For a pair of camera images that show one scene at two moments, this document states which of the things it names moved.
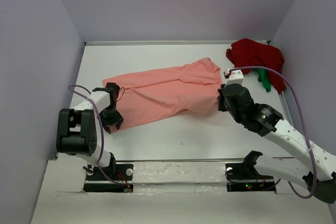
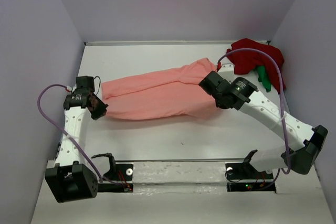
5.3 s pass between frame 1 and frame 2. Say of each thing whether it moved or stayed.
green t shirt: stayed
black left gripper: moved
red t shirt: stayed
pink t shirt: stayed
